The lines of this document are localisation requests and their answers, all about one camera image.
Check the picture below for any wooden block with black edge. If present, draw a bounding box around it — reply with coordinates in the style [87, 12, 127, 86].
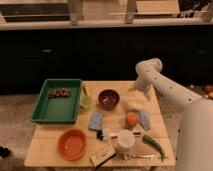
[90, 145, 116, 167]

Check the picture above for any dark maroon bowl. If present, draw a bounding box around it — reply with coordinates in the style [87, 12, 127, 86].
[98, 89, 120, 111]

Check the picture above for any black object on floor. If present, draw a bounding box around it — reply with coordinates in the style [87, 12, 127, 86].
[0, 146, 11, 158]

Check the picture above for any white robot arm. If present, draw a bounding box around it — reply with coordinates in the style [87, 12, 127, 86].
[133, 58, 213, 171]

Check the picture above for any grey blue cloth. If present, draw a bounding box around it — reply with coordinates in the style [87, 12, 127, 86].
[138, 111, 151, 131]

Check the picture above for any green plastic tray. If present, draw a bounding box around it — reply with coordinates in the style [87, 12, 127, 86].
[31, 79, 82, 124]

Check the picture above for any brown snack bar in tray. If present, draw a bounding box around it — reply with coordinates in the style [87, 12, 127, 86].
[48, 88, 71, 98]

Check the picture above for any silver fork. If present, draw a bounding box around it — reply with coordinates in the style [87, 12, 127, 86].
[119, 153, 155, 160]

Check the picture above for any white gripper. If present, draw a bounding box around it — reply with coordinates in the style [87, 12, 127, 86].
[127, 81, 150, 100]

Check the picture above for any green chili pepper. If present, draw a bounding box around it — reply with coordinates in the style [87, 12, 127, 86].
[142, 135, 165, 161]

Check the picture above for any white cup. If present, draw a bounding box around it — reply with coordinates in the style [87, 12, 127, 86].
[117, 130, 135, 149]

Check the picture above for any blue sponge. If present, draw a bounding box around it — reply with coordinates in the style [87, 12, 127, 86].
[88, 112, 103, 131]

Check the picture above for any orange tomato-like ball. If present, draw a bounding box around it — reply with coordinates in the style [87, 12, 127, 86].
[125, 112, 138, 129]

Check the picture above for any orange bowl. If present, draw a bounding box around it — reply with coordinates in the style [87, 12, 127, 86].
[57, 128, 87, 161]

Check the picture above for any black white brush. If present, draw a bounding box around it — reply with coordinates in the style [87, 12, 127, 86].
[96, 128, 142, 141]

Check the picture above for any light green cup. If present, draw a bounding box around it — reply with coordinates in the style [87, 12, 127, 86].
[80, 95, 92, 111]

